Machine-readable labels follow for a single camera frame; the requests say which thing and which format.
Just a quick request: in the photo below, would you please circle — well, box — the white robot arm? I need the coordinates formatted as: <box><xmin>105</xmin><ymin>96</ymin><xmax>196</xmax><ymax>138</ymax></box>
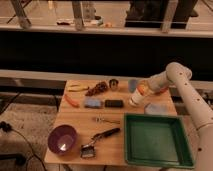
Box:
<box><xmin>129</xmin><ymin>62</ymin><xmax>213</xmax><ymax>171</ymax></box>

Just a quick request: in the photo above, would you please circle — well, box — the white gripper orange band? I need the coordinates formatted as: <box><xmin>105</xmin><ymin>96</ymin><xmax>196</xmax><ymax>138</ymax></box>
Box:
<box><xmin>129</xmin><ymin>80</ymin><xmax>153</xmax><ymax>107</ymax></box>

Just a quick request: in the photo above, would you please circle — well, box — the blue paper cup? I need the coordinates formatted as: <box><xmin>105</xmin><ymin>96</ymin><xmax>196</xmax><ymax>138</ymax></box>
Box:
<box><xmin>128</xmin><ymin>79</ymin><xmax>138</xmax><ymax>93</ymax></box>

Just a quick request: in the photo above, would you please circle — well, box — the purple bowl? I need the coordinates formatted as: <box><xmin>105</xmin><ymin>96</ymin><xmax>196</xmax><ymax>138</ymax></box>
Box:
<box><xmin>48</xmin><ymin>125</ymin><xmax>77</xmax><ymax>155</ymax></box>

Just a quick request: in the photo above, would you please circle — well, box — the blue sponge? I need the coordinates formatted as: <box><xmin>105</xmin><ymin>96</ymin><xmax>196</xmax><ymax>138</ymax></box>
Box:
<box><xmin>84</xmin><ymin>98</ymin><xmax>102</xmax><ymax>108</ymax></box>

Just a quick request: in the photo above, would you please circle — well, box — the brown grape bunch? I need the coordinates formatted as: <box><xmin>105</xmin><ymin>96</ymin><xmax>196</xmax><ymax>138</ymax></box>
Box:
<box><xmin>86</xmin><ymin>81</ymin><xmax>108</xmax><ymax>96</ymax></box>

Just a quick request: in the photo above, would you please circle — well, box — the small metal cup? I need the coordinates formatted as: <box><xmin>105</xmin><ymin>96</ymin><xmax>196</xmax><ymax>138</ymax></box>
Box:
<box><xmin>109</xmin><ymin>79</ymin><xmax>119</xmax><ymax>91</ymax></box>

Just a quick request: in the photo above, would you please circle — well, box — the green plastic tray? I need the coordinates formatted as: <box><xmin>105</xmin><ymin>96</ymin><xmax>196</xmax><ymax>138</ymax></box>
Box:
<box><xmin>124</xmin><ymin>114</ymin><xmax>194</xmax><ymax>169</ymax></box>

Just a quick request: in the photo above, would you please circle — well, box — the yellow banana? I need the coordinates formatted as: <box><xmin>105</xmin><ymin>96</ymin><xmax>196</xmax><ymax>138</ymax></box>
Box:
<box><xmin>67</xmin><ymin>84</ymin><xmax>89</xmax><ymax>92</ymax></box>

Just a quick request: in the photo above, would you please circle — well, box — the black floor cable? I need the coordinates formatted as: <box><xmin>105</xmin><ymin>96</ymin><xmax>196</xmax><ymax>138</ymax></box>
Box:
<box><xmin>0</xmin><ymin>121</ymin><xmax>48</xmax><ymax>171</ymax></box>

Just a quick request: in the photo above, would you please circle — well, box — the orange carrot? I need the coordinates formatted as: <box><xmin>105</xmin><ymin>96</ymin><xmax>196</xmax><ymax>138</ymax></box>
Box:
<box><xmin>64</xmin><ymin>94</ymin><xmax>79</xmax><ymax>108</ymax></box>

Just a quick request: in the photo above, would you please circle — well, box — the black rectangular block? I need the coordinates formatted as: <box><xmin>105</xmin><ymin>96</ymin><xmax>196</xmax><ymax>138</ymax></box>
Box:
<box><xmin>105</xmin><ymin>100</ymin><xmax>124</xmax><ymax>108</ymax></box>

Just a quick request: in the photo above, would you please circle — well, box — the light blue cloth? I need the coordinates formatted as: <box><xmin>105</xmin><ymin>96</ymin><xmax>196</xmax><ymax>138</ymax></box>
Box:
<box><xmin>144</xmin><ymin>103</ymin><xmax>167</xmax><ymax>115</ymax></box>

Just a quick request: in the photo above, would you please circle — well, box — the black handled spatula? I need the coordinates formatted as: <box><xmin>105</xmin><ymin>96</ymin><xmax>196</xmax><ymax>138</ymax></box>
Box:
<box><xmin>80</xmin><ymin>128</ymin><xmax>121</xmax><ymax>159</ymax></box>

